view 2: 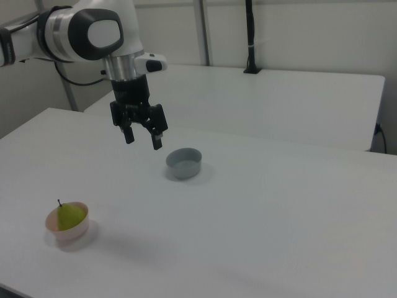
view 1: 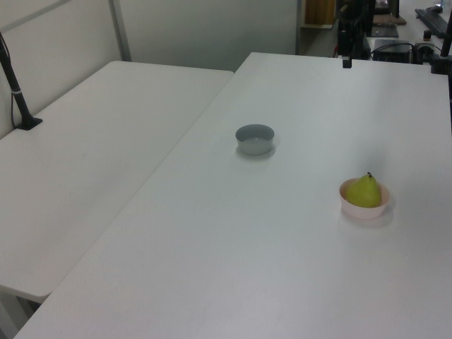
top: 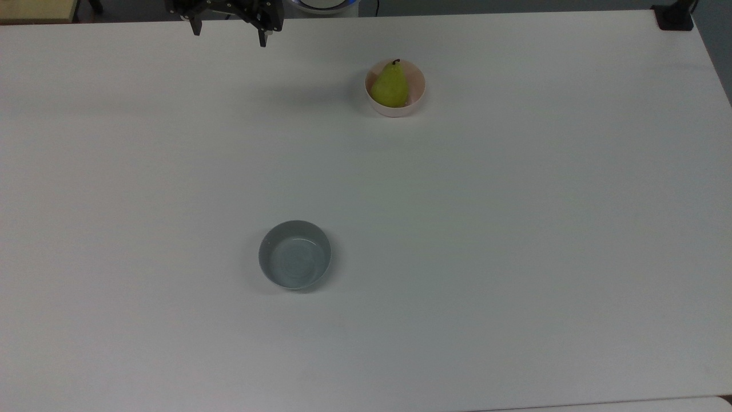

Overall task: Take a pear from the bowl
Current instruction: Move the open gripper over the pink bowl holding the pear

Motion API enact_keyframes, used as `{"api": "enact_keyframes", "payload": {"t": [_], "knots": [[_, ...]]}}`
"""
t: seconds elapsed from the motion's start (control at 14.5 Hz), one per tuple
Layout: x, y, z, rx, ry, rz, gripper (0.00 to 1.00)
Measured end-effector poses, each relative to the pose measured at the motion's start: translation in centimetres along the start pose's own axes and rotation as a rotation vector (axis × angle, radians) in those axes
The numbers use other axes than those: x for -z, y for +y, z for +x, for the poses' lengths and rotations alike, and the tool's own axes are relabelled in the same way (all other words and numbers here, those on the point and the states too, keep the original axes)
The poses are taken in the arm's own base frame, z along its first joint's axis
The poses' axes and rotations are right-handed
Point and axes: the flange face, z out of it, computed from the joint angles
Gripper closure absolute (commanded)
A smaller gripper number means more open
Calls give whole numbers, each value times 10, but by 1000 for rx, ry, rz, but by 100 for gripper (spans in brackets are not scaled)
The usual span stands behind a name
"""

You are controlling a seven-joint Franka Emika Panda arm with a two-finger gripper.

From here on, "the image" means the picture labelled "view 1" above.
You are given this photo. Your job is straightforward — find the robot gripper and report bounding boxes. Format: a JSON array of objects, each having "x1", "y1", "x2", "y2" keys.
[{"x1": 338, "y1": 16, "x2": 355, "y2": 70}]

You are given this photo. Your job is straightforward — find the green pear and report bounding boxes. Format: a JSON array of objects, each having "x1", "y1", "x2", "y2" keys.
[{"x1": 345, "y1": 172, "x2": 383, "y2": 208}]

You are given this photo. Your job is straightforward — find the grey plastic bowl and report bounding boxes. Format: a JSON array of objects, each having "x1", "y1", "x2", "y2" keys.
[{"x1": 235, "y1": 123, "x2": 275, "y2": 156}]

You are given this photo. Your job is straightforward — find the pink plastic bowl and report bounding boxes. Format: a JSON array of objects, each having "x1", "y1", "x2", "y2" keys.
[{"x1": 338, "y1": 177, "x2": 391, "y2": 220}]

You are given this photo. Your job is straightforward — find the black electronics box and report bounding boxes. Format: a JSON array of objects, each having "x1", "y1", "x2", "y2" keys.
[{"x1": 369, "y1": 37, "x2": 413, "y2": 63}]

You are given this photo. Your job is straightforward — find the wooden cabinet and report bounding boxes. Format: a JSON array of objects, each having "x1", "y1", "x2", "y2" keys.
[{"x1": 304, "y1": 0, "x2": 335, "y2": 26}]

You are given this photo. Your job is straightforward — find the black clamp stand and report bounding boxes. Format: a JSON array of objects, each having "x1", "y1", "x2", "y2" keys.
[{"x1": 429, "y1": 31, "x2": 452, "y2": 76}]

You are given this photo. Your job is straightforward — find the black keyboard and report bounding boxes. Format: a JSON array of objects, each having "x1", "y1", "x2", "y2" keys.
[{"x1": 415, "y1": 6, "x2": 450, "y2": 37}]

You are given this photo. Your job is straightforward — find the white side table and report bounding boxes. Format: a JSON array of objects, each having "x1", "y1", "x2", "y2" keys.
[{"x1": 0, "y1": 60, "x2": 234, "y2": 305}]

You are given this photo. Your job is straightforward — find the black cable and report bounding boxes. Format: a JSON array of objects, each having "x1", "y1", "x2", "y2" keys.
[{"x1": 447, "y1": 70, "x2": 452, "y2": 136}]

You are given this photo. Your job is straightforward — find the metal partition post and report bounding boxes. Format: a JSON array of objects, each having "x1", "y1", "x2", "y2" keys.
[{"x1": 107, "y1": 0, "x2": 133, "y2": 63}]

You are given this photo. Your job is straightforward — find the black camera pole with base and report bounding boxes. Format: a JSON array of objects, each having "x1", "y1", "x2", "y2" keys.
[{"x1": 0, "y1": 31, "x2": 44, "y2": 132}]

